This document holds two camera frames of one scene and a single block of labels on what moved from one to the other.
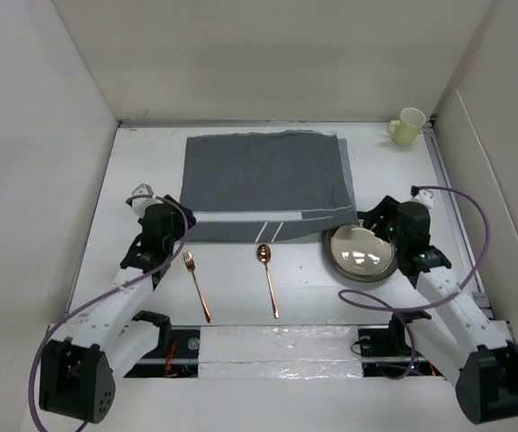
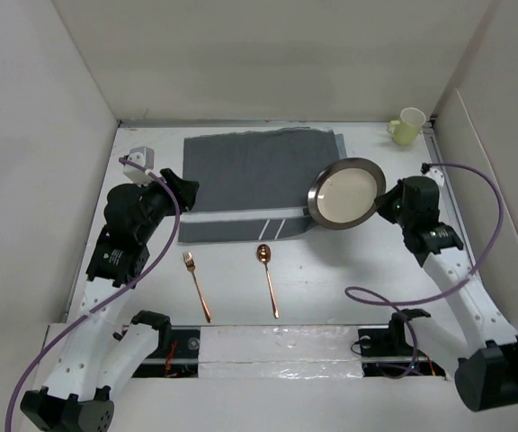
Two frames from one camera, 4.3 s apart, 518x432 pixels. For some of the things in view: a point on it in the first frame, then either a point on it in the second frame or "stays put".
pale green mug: x=406 y=130 stays put
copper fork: x=191 y=263 stays put
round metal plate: x=359 y=254 -> x=343 y=194
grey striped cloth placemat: x=268 y=186 stays put
